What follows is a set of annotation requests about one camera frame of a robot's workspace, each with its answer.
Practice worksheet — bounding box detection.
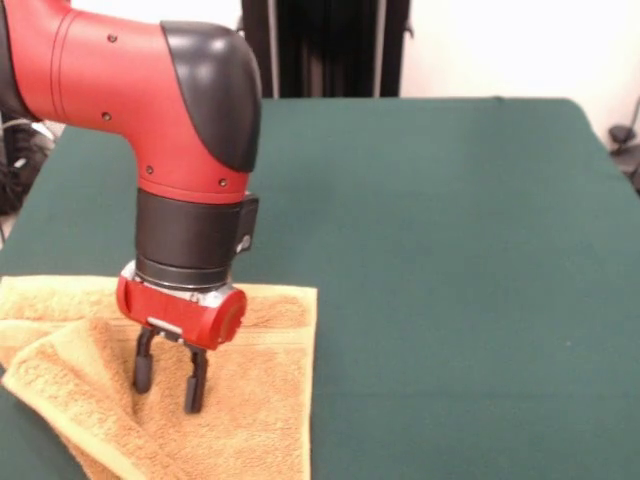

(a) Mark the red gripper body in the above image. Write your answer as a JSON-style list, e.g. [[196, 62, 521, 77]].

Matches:
[[115, 260, 248, 351]]

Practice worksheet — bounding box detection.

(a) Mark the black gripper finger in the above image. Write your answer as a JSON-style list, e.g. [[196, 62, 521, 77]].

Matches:
[[132, 327, 157, 395], [183, 341, 210, 415]]

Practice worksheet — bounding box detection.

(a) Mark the orange-brown terry towel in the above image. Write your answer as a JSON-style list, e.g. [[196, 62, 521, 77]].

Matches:
[[0, 274, 319, 480]]

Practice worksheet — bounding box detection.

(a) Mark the dark green table cloth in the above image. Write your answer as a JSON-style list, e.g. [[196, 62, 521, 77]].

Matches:
[[0, 97, 640, 480]]

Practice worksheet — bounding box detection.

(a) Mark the black power adapter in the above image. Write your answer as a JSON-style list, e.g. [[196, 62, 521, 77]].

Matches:
[[608, 124, 637, 151]]

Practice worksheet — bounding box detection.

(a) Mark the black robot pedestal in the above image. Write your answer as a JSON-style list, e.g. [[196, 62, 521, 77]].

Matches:
[[234, 0, 416, 99]]

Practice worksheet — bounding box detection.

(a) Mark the black device with cables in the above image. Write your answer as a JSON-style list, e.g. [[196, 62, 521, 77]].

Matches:
[[617, 149, 640, 197]]

